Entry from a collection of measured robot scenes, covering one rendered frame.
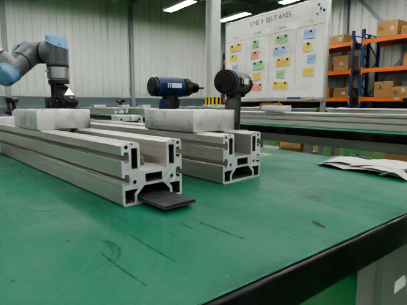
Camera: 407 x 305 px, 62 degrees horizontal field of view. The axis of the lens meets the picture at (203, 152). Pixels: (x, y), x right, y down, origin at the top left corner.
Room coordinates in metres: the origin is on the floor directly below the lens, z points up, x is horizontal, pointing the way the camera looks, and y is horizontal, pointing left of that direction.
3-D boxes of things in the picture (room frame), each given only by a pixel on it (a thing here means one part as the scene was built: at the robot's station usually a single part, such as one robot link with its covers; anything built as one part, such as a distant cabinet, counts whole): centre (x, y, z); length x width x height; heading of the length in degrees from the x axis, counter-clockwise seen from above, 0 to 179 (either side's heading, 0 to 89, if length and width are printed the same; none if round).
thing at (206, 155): (0.89, 0.20, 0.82); 0.80 x 0.10 x 0.09; 43
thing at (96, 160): (0.76, 0.34, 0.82); 0.80 x 0.10 x 0.09; 43
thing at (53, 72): (1.23, 0.52, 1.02); 0.08 x 0.08 x 0.05
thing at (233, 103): (0.91, -0.09, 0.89); 0.20 x 0.08 x 0.22; 154
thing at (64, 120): (0.76, 0.34, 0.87); 0.16 x 0.11 x 0.07; 43
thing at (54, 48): (1.23, 0.52, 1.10); 0.09 x 0.08 x 0.11; 79
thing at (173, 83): (1.10, 0.08, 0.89); 0.20 x 0.08 x 0.22; 125
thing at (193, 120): (0.71, 0.03, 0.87); 0.16 x 0.11 x 0.07; 43
